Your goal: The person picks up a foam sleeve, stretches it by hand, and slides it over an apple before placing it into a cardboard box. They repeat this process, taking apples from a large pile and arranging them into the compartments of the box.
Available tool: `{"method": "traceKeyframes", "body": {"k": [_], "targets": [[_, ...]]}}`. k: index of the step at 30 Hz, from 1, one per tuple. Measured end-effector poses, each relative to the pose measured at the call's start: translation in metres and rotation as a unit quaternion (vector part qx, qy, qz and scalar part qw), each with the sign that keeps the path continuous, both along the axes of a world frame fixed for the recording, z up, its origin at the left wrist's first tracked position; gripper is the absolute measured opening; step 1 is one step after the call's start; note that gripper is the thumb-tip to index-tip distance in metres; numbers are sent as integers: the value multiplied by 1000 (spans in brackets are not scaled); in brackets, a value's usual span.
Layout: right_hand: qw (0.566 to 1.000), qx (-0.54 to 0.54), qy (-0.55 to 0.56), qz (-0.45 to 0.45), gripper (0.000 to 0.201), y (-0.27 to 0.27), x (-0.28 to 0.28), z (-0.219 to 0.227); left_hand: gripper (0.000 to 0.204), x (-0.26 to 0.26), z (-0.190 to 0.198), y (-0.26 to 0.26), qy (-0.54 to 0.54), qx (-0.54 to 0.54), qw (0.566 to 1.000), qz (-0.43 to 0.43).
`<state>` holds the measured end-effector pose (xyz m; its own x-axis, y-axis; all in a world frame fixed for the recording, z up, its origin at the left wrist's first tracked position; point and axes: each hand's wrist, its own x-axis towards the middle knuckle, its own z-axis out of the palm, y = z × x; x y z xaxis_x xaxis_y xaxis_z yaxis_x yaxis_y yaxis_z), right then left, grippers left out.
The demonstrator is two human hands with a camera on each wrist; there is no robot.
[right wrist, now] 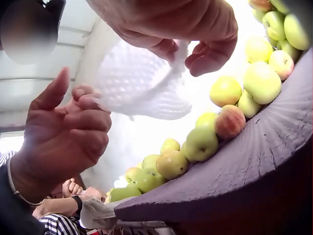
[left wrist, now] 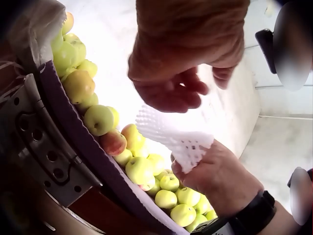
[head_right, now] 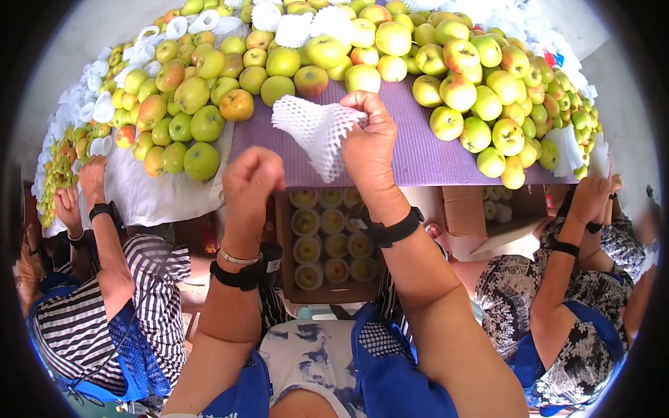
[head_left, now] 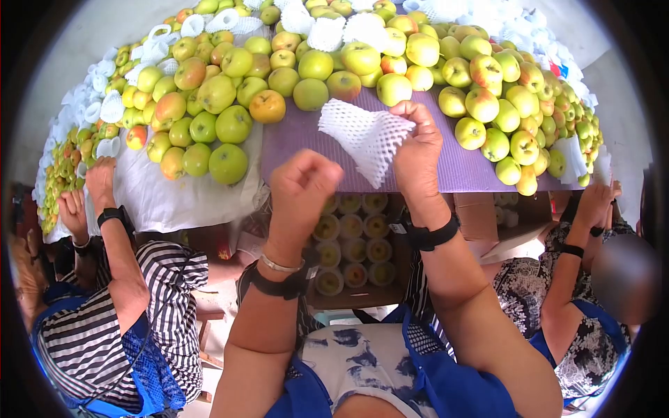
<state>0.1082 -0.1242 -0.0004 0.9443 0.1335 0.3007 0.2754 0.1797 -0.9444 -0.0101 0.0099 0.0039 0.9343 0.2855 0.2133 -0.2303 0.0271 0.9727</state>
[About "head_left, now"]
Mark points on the person's right hand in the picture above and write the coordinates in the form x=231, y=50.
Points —
x=421, y=167

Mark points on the person's left hand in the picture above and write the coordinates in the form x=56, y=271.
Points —
x=298, y=193

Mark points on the person's left fingers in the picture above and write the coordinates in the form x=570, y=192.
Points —
x=313, y=170

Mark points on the person's right fingers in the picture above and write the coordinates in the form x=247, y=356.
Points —
x=421, y=117

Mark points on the white foam net sleeve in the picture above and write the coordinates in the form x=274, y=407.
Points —
x=366, y=138

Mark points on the purple mat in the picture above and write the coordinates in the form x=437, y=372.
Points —
x=460, y=167

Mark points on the batch of wrapped apples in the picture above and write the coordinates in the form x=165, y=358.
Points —
x=353, y=249

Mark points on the pile of green yellow apples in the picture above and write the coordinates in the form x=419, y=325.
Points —
x=313, y=65

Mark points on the cardboard box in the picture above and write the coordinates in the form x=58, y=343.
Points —
x=360, y=299
x=473, y=219

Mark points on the black wrist band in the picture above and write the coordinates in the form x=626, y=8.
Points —
x=434, y=239
x=277, y=287

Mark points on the pile of white foam nets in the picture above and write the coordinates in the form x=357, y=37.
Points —
x=326, y=34

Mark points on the white cloth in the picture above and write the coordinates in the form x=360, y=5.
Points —
x=172, y=204

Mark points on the wooden stool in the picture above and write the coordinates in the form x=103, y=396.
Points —
x=209, y=314

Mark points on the person's body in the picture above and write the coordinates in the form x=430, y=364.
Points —
x=366, y=360

